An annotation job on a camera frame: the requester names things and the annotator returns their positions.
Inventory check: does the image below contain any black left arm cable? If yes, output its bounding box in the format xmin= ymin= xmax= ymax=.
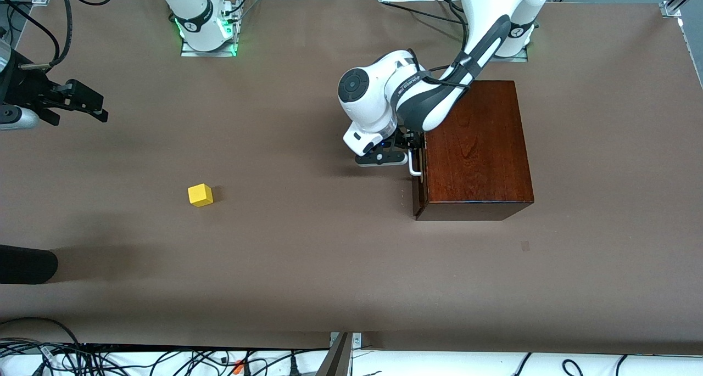
xmin=406 ymin=47 xmax=473 ymax=89

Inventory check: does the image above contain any black cylinder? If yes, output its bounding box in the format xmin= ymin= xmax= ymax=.
xmin=0 ymin=244 xmax=59 ymax=285

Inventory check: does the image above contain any dark brown wooden cabinet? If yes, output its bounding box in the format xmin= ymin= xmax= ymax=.
xmin=415 ymin=80 xmax=535 ymax=222

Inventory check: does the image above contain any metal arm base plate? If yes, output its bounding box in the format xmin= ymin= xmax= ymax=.
xmin=180 ymin=0 xmax=238 ymax=57
xmin=490 ymin=46 xmax=529 ymax=63

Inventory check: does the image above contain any yellow block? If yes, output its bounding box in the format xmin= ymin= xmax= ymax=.
xmin=187 ymin=183 xmax=215 ymax=208

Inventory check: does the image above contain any light wood drawer white handle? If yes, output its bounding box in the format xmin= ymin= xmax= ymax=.
xmin=408 ymin=145 xmax=430 ymax=221

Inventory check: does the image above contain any black looped cable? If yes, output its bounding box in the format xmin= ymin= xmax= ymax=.
xmin=0 ymin=317 xmax=80 ymax=346

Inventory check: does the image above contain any aluminium frame post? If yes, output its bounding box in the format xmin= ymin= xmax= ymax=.
xmin=316 ymin=332 xmax=363 ymax=376

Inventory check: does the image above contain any black cable across table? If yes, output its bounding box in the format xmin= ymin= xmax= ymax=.
xmin=382 ymin=0 xmax=467 ymax=25

